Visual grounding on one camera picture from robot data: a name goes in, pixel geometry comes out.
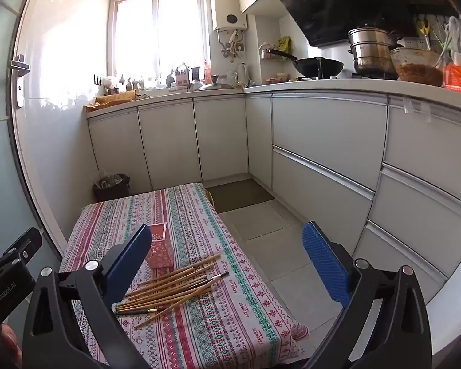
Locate condiment basket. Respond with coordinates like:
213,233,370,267
169,61,191,87

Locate black range hood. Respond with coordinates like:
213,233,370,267
267,0,419,49

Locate yellow cloth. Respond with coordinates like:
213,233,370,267
85,89,139,110

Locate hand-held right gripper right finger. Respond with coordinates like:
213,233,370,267
301,221,433,369

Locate window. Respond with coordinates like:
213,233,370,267
111,0,212,85

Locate orange packet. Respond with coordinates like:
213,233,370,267
442,61,461,95

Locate yellow scissors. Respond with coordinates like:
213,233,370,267
417,15,431,50

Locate glass bowl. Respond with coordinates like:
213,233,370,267
390,47,446,87

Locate brown floor mat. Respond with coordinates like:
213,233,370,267
204,179,276,213

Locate black wok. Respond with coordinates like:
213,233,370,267
268,48,344,78

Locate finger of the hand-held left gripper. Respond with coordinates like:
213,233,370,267
0,228,43,266

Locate steel pot lid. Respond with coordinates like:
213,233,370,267
199,81,233,92

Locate steel steamer pot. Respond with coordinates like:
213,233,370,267
348,26,404,77

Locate white water heater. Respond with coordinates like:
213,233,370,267
210,0,248,31

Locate patterned tablecloth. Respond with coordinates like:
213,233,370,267
58,182,310,369

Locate pile of wooden chopsticks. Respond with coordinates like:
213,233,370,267
114,253,230,329

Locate black trash bin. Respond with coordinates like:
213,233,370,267
92,172,131,202

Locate pink utensil holder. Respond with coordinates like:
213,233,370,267
145,222,175,270

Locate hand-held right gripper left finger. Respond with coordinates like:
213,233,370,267
23,223,152,369

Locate frosted glass door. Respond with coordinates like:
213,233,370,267
0,0,66,308

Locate metal door handle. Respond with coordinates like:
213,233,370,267
11,54,30,108

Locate person's left hand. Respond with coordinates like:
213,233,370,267
0,323,24,369

